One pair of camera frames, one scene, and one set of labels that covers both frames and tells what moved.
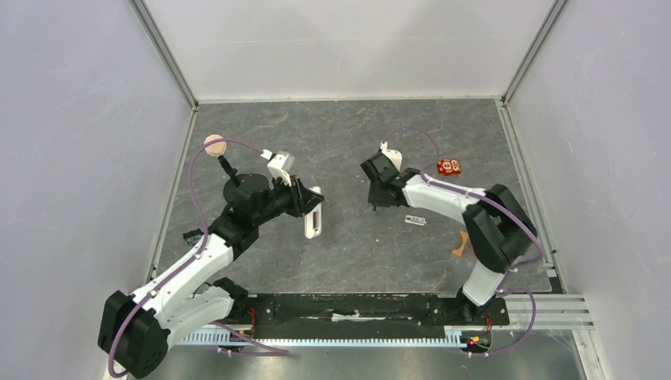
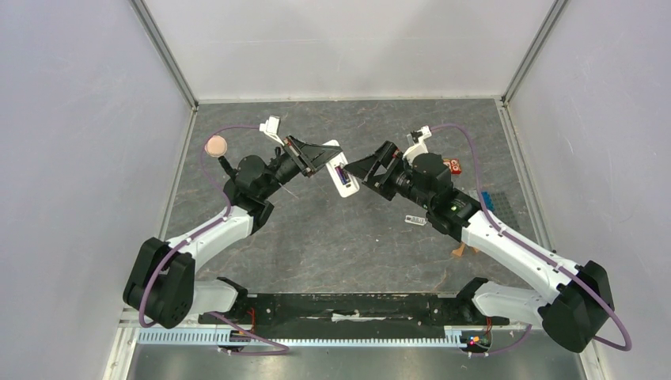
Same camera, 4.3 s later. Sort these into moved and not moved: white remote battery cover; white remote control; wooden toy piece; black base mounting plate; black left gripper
Moved: black left gripper; white remote control
Not moved: wooden toy piece; black base mounting plate; white remote battery cover
